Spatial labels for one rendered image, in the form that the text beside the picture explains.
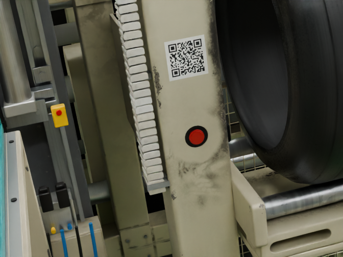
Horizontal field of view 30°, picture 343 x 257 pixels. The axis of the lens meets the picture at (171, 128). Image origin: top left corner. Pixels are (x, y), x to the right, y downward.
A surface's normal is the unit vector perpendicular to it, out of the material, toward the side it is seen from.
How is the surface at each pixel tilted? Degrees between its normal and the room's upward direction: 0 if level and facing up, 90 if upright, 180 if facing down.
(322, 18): 72
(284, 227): 0
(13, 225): 0
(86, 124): 95
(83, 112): 95
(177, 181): 91
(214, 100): 90
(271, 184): 0
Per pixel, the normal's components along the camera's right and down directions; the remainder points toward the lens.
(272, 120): 0.02, -0.58
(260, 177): -0.13, -0.90
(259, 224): 0.24, 0.37
